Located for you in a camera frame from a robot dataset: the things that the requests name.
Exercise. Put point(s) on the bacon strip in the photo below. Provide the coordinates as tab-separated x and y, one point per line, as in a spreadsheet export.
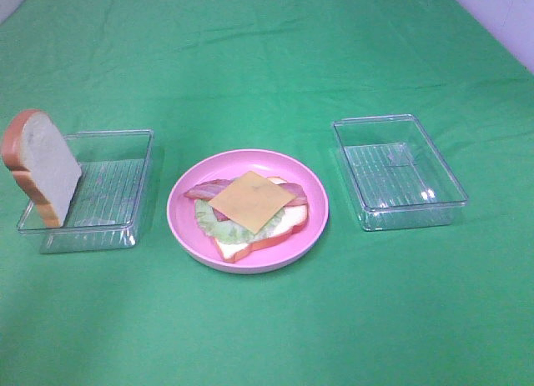
208	190

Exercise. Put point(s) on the yellow cheese slice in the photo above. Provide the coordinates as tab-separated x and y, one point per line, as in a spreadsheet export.
251	201

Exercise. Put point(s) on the green lettuce leaf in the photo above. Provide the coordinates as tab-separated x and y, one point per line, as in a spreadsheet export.
228	231

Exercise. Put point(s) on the bread slice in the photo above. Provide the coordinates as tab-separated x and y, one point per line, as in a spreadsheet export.
295	219
42	164

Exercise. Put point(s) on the pink ham slice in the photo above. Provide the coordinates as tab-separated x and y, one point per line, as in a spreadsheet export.
220	216

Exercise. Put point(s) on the green tablecloth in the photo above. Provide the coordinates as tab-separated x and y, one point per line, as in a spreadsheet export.
430	306

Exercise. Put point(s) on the clear left plastic container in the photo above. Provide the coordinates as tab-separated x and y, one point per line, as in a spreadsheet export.
107	208

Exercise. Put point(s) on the clear plastic container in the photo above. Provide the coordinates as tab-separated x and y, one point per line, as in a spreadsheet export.
395	175
107	208

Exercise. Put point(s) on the pink round plate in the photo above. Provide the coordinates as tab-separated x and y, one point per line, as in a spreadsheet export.
231	164

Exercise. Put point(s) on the clear right plastic container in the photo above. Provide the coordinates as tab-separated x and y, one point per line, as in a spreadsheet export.
395	175

